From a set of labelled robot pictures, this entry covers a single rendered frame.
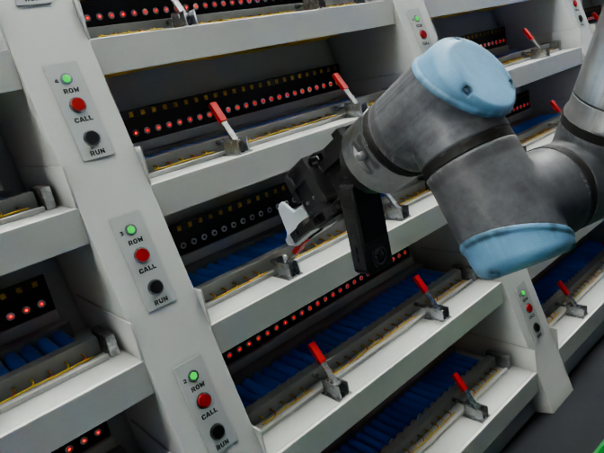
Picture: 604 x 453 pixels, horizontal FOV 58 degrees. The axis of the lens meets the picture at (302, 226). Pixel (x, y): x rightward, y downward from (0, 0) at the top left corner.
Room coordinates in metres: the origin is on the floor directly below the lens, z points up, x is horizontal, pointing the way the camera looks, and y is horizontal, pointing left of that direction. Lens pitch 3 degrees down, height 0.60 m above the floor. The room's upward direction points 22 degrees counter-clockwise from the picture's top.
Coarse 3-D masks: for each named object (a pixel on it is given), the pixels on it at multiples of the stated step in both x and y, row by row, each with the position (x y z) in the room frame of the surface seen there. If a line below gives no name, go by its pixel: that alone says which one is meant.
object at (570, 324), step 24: (600, 240) 1.58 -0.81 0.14; (552, 264) 1.45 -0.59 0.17; (576, 264) 1.44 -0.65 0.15; (600, 264) 1.42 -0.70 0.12; (552, 288) 1.34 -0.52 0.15; (576, 288) 1.33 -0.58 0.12; (600, 288) 1.33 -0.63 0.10; (552, 312) 1.24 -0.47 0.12; (576, 312) 1.22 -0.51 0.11; (600, 312) 1.25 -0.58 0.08; (576, 336) 1.17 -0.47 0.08
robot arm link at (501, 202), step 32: (448, 160) 0.47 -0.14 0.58; (480, 160) 0.46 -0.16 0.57; (512, 160) 0.46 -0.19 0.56; (544, 160) 0.49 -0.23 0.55; (448, 192) 0.48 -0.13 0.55; (480, 192) 0.46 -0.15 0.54; (512, 192) 0.45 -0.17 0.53; (544, 192) 0.46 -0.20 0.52; (576, 192) 0.47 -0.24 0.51; (480, 224) 0.46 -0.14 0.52; (512, 224) 0.45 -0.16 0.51; (544, 224) 0.44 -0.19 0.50; (576, 224) 0.49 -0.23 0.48; (480, 256) 0.47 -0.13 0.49; (512, 256) 0.45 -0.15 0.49; (544, 256) 0.44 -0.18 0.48
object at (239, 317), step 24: (432, 216) 0.99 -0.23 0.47; (240, 240) 0.95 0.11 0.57; (408, 240) 0.95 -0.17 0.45; (312, 264) 0.83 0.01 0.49; (336, 264) 0.84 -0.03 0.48; (264, 288) 0.78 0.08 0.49; (288, 288) 0.78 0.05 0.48; (312, 288) 0.81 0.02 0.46; (216, 312) 0.73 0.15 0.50; (240, 312) 0.73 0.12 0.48; (264, 312) 0.75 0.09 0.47; (288, 312) 0.78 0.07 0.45; (216, 336) 0.70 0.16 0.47; (240, 336) 0.73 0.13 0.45
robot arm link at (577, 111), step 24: (600, 24) 0.47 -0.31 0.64; (600, 48) 0.47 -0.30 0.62; (600, 72) 0.47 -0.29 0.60; (576, 96) 0.51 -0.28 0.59; (600, 96) 0.48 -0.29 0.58; (576, 120) 0.50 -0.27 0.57; (600, 120) 0.49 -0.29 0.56; (552, 144) 0.52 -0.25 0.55; (576, 144) 0.51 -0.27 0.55; (600, 144) 0.49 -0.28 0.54; (600, 168) 0.49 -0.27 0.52; (600, 192) 0.49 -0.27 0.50; (600, 216) 0.51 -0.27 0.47
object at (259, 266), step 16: (400, 192) 1.05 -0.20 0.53; (416, 192) 1.07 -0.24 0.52; (336, 224) 0.94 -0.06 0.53; (320, 240) 0.91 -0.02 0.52; (272, 256) 0.85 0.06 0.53; (288, 256) 0.87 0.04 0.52; (240, 272) 0.81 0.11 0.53; (256, 272) 0.82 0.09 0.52; (208, 288) 0.77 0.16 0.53; (224, 288) 0.78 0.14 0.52
